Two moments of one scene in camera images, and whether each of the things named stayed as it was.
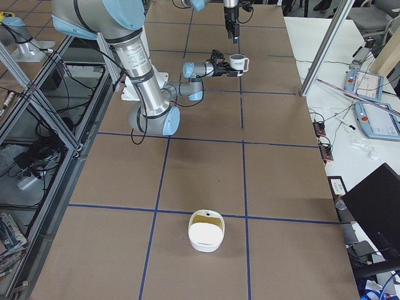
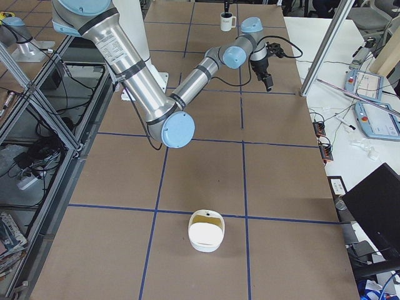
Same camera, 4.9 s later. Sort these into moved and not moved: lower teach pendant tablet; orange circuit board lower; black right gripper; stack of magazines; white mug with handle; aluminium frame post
Moved: white mug with handle; black right gripper
Not moved: aluminium frame post; stack of magazines; lower teach pendant tablet; orange circuit board lower
